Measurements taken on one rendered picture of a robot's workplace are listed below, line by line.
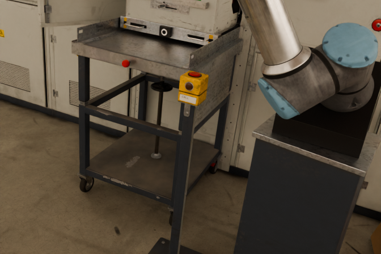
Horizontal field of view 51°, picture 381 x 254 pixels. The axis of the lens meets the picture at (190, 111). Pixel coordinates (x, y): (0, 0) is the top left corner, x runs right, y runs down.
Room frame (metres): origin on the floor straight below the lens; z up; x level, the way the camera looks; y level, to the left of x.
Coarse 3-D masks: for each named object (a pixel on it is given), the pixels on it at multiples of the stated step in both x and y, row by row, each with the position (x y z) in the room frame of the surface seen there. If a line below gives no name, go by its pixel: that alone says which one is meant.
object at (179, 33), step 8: (120, 16) 2.05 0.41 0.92; (120, 24) 2.05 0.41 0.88; (136, 24) 2.02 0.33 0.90; (144, 24) 2.00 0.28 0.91; (152, 24) 1.99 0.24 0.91; (160, 24) 1.97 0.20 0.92; (152, 32) 1.99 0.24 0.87; (176, 32) 1.94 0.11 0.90; (184, 32) 1.92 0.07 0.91; (192, 32) 1.91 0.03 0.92; (200, 32) 1.89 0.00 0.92; (184, 40) 1.92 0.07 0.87; (192, 40) 1.91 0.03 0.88
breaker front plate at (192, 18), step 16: (128, 0) 2.05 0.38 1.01; (144, 0) 2.02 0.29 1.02; (192, 0) 1.93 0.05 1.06; (208, 0) 1.90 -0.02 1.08; (128, 16) 2.05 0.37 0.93; (144, 16) 2.02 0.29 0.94; (160, 16) 1.98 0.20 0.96; (176, 16) 1.95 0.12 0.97; (192, 16) 1.93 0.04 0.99; (208, 16) 1.90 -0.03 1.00; (208, 32) 1.89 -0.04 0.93
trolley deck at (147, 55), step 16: (128, 32) 2.04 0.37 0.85; (144, 32) 2.08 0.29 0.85; (80, 48) 1.74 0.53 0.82; (96, 48) 1.71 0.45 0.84; (112, 48) 1.72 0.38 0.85; (128, 48) 1.75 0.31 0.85; (144, 48) 1.78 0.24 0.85; (160, 48) 1.81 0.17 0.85; (176, 48) 1.84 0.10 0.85; (192, 48) 1.88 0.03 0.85; (224, 48) 1.94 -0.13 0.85; (240, 48) 2.13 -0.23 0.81; (144, 64) 1.62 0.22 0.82; (160, 64) 1.59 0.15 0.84; (176, 64) 1.60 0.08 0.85; (208, 64) 1.67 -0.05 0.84
